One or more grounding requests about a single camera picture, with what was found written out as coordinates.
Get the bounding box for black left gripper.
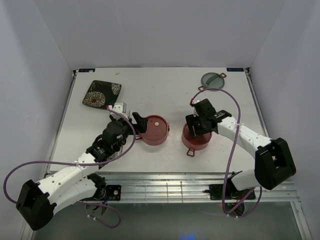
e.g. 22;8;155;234
109;112;148;152

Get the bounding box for dark red lid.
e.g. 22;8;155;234
140;115;169;141
181;123;212;148

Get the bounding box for pink steel-lined bowl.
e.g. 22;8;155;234
181;126;212;157
136;124;170;146

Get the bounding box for grey lid with handle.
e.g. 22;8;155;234
198;72;227;91

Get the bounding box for stainless steel tongs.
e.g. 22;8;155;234
127;109;132;119

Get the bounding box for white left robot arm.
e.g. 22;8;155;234
16;112;148;231

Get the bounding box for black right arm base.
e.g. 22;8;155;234
207;183;256;201

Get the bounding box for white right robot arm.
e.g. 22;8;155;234
185;98;297;199

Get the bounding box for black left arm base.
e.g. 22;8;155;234
93;185;122;202

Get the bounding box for black patterned square plate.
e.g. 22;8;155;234
82;80;122;110

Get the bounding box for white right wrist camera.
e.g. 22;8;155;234
190;99;201;106

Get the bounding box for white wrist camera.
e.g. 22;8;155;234
190;99;201;106
106;102;129;118

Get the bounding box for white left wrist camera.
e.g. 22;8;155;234
106;102;129;118

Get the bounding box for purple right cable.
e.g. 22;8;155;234
189;88;263;219

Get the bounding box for purple cable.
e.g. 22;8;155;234
189;88;263;219
3;104;137;228

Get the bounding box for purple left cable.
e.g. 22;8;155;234
3;104;137;228

